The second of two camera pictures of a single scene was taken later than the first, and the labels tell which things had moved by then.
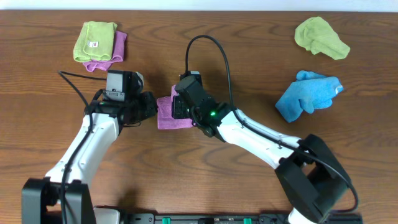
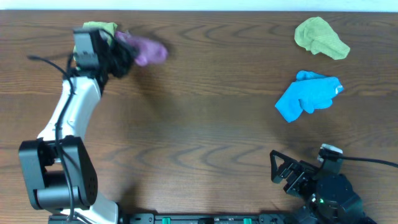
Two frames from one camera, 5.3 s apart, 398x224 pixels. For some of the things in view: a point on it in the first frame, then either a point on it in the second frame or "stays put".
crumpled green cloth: [317, 35] stays put
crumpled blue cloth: [310, 91] stays put
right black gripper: [176, 112] to [303, 172]
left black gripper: [150, 102] to [128, 56]
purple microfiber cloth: [165, 114] to [145, 52]
